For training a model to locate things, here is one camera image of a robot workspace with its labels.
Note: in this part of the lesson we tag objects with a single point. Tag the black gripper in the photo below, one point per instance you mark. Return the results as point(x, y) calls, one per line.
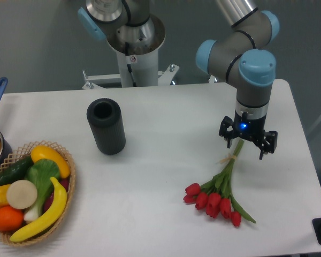
point(249, 129)

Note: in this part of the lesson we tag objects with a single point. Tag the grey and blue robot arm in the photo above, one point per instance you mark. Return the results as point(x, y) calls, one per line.
point(240, 60)

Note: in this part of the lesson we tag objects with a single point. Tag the red tulip bouquet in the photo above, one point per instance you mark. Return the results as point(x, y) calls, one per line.
point(216, 195)

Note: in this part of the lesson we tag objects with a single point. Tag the dark grey ribbed vase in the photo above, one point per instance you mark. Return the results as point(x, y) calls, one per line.
point(105, 120)

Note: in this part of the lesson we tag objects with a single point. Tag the yellow banana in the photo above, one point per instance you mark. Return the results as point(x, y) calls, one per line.
point(47, 219)

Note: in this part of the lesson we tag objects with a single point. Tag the green bok choy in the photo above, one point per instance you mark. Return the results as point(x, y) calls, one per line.
point(39, 174)

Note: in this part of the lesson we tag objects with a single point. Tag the beige round disc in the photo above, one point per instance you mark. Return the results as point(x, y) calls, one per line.
point(21, 194)

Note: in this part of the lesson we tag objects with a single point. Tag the green cucumber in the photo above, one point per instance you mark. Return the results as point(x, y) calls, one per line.
point(15, 171)

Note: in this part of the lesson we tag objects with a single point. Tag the orange fruit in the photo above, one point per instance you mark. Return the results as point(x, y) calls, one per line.
point(11, 219)

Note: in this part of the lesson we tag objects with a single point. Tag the woven wicker basket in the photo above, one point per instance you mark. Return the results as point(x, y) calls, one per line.
point(22, 152)

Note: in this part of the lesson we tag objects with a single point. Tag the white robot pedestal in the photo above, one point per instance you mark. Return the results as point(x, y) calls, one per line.
point(136, 49)

